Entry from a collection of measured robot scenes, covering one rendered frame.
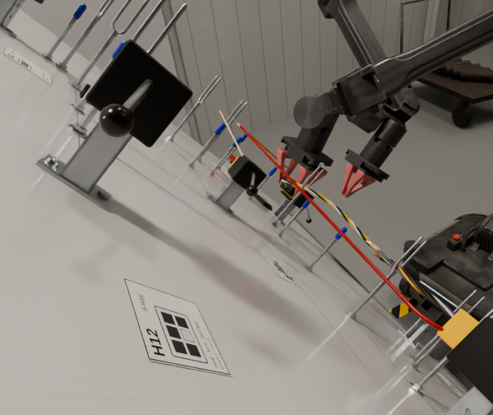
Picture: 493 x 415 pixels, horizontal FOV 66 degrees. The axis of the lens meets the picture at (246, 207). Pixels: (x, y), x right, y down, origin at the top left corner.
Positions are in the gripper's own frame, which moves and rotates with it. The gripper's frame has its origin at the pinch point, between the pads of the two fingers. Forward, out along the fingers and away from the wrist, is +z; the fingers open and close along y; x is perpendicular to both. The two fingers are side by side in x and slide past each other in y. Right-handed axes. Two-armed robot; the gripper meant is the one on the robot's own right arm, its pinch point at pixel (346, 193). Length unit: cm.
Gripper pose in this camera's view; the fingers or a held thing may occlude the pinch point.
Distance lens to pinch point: 96.0
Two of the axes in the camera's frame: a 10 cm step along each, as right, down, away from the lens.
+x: 6.7, 1.8, 7.2
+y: 5.3, 5.7, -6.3
